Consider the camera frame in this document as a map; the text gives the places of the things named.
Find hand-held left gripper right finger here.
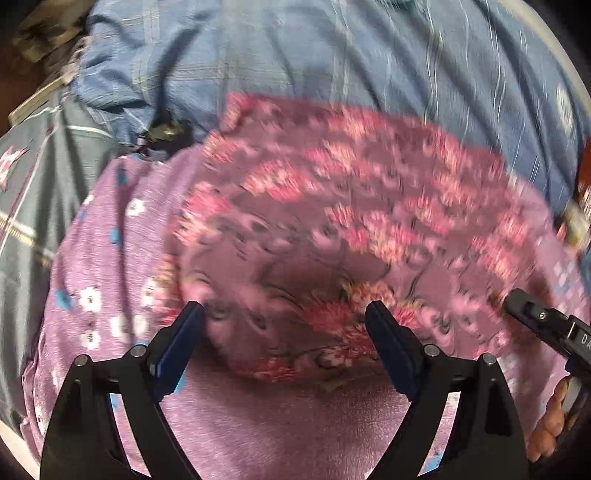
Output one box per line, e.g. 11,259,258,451
365,301,527,480

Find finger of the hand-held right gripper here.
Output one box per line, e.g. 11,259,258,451
503,288,573,356

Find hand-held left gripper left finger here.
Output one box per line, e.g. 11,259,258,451
39,301,206,480

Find maroon floral shirt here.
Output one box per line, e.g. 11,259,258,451
171,92,555,393

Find person's right hand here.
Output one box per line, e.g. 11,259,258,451
526,378,575,462

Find purple floral blanket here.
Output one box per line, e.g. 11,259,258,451
23,143,591,480

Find red plastic bag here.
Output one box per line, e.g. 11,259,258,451
577,138,591,204

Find grey patterned bed sheet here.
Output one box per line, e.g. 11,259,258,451
0,88,139,430

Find small black object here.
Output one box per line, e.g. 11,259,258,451
136,117,195,155

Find small white green box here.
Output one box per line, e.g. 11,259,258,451
9,76,70,125

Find blue plaid quilt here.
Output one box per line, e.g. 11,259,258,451
74,0,583,213

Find brown patterned cloth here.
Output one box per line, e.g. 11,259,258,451
11,0,100,63

